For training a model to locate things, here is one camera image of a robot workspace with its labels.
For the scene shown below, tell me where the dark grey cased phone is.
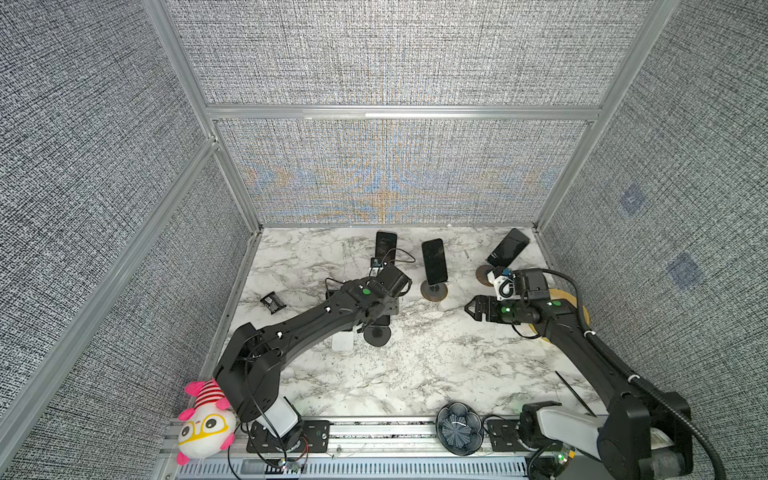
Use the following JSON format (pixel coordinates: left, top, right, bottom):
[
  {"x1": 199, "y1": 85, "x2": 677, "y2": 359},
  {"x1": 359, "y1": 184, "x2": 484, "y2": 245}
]
[{"x1": 421, "y1": 238, "x2": 448, "y2": 286}]

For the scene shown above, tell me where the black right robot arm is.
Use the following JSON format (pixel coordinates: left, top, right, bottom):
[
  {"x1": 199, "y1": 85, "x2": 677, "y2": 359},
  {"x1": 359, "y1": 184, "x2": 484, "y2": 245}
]
[{"x1": 464, "y1": 295, "x2": 693, "y2": 479}]

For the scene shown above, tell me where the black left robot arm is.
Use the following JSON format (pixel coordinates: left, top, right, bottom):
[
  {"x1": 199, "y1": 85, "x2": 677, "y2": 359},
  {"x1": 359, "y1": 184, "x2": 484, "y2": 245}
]
[{"x1": 213, "y1": 265, "x2": 412, "y2": 423}]

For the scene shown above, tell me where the purple edged phone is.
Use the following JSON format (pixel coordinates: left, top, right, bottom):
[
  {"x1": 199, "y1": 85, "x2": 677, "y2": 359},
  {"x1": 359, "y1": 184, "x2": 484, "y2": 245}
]
[{"x1": 375, "y1": 231, "x2": 398, "y2": 265}]

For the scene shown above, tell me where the wood base stand far right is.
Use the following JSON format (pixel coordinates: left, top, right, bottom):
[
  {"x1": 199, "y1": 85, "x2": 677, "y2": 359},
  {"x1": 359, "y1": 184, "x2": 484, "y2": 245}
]
[{"x1": 475, "y1": 265, "x2": 495, "y2": 287}]

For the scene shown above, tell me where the wood base stand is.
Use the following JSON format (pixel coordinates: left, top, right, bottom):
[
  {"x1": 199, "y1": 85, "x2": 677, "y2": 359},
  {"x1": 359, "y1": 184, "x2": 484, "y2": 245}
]
[
  {"x1": 420, "y1": 280, "x2": 448, "y2": 303},
  {"x1": 475, "y1": 265, "x2": 495, "y2": 287}
]

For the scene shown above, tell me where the wood base stand middle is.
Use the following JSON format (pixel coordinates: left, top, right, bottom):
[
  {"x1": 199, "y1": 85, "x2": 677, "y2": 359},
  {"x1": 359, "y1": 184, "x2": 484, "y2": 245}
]
[{"x1": 420, "y1": 280, "x2": 448, "y2": 303}]

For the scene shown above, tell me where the dark grey round phone stand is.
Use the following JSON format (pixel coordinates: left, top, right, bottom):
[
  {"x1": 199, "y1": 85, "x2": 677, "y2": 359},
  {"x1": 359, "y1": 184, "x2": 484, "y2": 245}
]
[{"x1": 363, "y1": 325, "x2": 392, "y2": 348}]

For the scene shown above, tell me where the green edged phone far right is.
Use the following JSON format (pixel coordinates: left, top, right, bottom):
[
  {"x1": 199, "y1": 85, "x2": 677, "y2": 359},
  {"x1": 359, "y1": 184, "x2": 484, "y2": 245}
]
[{"x1": 486, "y1": 228, "x2": 530, "y2": 268}]

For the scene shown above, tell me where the white folding phone stand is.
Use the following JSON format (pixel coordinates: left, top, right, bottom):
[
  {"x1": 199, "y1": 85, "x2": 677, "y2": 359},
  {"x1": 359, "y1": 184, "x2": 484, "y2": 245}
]
[{"x1": 331, "y1": 331, "x2": 356, "y2": 352}]

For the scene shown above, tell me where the yellow rimmed bamboo steamer basket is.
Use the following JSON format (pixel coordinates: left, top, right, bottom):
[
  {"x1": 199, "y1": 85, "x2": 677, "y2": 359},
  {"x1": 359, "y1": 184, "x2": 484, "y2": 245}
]
[{"x1": 530, "y1": 288, "x2": 591, "y2": 342}]

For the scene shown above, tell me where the black spoon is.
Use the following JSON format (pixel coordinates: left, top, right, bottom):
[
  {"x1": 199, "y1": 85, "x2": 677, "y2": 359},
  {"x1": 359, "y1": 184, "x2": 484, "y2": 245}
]
[{"x1": 555, "y1": 371, "x2": 597, "y2": 417}]

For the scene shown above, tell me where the black snack packet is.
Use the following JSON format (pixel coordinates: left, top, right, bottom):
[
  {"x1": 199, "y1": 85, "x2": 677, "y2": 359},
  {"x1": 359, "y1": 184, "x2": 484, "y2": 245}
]
[{"x1": 260, "y1": 291, "x2": 286, "y2": 315}]

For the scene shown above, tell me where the pink white plush toy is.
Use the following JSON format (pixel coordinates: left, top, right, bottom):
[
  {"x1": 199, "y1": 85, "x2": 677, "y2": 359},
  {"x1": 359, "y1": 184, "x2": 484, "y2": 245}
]
[{"x1": 176, "y1": 379, "x2": 238, "y2": 466}]

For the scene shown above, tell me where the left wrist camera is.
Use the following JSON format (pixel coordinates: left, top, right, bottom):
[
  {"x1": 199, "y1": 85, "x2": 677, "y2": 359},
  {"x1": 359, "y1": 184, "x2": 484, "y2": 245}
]
[{"x1": 368, "y1": 257, "x2": 384, "y2": 277}]

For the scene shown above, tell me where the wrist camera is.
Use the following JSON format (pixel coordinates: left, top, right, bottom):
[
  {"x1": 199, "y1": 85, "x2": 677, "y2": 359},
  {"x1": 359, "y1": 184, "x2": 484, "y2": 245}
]
[
  {"x1": 368, "y1": 257, "x2": 384, "y2": 277},
  {"x1": 486, "y1": 267, "x2": 516, "y2": 301}
]

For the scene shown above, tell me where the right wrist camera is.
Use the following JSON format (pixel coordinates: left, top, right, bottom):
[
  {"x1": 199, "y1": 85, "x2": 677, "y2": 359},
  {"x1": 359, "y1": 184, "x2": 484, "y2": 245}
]
[{"x1": 486, "y1": 267, "x2": 516, "y2": 301}]

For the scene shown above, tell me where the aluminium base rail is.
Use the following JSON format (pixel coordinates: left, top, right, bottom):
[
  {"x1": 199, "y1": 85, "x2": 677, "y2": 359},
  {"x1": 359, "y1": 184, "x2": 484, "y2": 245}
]
[{"x1": 150, "y1": 416, "x2": 534, "y2": 479}]

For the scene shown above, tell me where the black corrugated cable conduit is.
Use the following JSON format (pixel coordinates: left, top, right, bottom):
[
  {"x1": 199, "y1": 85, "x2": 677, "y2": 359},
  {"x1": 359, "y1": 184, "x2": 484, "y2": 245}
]
[{"x1": 539, "y1": 268, "x2": 728, "y2": 480}]

